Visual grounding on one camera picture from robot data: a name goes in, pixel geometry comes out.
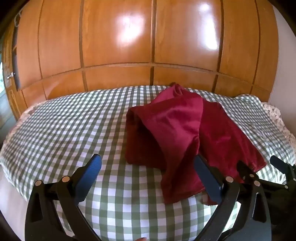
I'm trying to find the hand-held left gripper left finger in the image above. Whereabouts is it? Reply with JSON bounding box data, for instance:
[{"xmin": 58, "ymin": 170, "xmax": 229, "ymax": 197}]
[{"xmin": 24, "ymin": 153, "xmax": 102, "ymax": 241}]

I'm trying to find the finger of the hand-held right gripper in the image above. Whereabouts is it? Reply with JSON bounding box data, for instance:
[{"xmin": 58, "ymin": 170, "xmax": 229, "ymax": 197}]
[
  {"xmin": 237, "ymin": 160, "xmax": 287, "ymax": 193},
  {"xmin": 270, "ymin": 155, "xmax": 296, "ymax": 184}
]

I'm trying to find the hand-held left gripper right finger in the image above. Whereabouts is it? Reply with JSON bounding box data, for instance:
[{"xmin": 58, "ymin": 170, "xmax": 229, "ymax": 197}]
[{"xmin": 194, "ymin": 154, "xmax": 272, "ymax": 241}]

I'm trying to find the dark red garment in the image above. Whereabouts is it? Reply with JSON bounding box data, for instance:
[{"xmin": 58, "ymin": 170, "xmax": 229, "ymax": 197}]
[{"xmin": 126, "ymin": 83, "xmax": 267, "ymax": 206}]

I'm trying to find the floral mattress cover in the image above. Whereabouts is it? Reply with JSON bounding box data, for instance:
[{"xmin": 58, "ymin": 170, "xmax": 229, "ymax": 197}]
[{"xmin": 260, "ymin": 101, "xmax": 296, "ymax": 149}]

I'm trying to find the green white checked bedsheet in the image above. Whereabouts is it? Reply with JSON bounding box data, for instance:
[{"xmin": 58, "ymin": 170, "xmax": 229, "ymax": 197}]
[{"xmin": 0, "ymin": 85, "xmax": 295, "ymax": 241}]

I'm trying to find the wooden wardrobe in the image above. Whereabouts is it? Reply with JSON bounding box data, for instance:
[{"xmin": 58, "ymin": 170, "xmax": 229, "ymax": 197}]
[{"xmin": 2, "ymin": 0, "xmax": 279, "ymax": 121}]

